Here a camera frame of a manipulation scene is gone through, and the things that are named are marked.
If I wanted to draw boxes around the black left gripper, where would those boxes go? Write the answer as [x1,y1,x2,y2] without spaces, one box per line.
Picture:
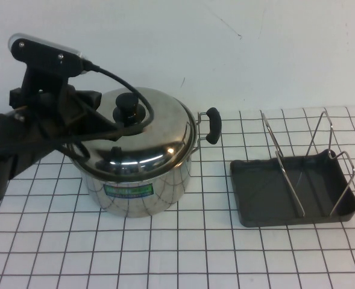
[10,81,142,142]

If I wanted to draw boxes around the stainless steel lid black knob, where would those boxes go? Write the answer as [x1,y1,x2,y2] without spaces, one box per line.
[70,86,197,185]

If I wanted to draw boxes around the white black-grid tablecloth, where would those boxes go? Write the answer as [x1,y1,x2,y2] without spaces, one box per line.
[0,104,355,289]

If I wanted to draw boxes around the black camera cable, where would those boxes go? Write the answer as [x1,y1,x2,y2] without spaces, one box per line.
[41,58,156,160]

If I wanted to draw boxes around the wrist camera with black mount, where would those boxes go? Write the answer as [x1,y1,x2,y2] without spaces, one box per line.
[8,32,93,100]

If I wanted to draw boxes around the stainless steel pot black handles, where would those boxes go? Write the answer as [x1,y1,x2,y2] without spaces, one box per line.
[70,107,222,219]

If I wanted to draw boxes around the dark grey tray wire rack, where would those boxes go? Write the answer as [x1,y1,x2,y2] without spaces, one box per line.
[230,110,355,228]

